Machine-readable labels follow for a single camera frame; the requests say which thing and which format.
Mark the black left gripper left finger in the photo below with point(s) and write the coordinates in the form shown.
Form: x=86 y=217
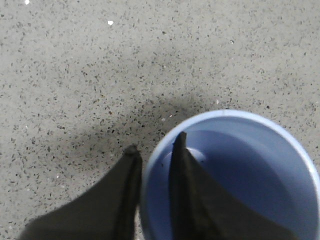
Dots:
x=104 y=212

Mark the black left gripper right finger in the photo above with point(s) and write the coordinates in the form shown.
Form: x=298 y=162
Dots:
x=201 y=209

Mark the blue plastic cup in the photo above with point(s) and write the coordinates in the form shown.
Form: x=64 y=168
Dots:
x=253 y=158

